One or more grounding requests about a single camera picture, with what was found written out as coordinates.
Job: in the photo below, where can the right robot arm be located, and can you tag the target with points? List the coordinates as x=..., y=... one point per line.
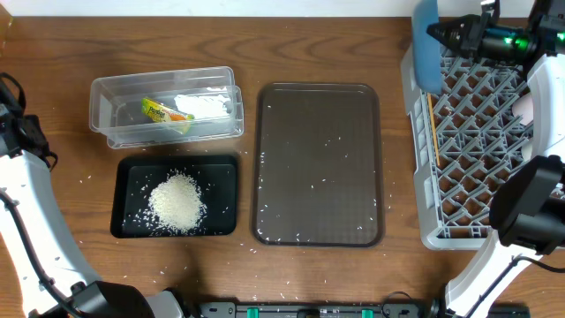
x=527, y=221

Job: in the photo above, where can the clear plastic bin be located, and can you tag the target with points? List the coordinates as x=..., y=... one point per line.
x=115, y=107

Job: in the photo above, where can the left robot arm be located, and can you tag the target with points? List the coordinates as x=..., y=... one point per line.
x=54, y=276

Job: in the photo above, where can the pile of white rice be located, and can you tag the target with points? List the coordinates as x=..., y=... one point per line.
x=174, y=206

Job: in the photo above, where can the dark blue plate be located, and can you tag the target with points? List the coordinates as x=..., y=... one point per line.
x=426, y=50

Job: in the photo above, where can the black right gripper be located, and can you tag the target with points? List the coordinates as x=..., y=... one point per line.
x=474, y=30

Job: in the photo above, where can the brown serving tray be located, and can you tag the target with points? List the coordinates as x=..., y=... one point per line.
x=318, y=171

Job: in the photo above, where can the grey dishwasher rack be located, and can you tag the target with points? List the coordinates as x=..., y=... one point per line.
x=479, y=143

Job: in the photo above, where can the pink cup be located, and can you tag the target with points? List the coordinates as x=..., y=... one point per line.
x=523, y=108

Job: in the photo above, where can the white cup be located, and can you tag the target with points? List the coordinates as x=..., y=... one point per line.
x=526, y=150

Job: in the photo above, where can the wooden chopstick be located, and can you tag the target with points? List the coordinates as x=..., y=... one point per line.
x=433, y=128

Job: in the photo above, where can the black tray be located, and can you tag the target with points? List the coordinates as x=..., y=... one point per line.
x=216, y=175

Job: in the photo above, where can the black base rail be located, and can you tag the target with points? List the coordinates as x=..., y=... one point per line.
x=232, y=310

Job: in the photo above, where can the white green wrapper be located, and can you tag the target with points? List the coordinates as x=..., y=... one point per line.
x=163, y=114

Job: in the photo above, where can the white paper napkin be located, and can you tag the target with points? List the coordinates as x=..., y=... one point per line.
x=203, y=106

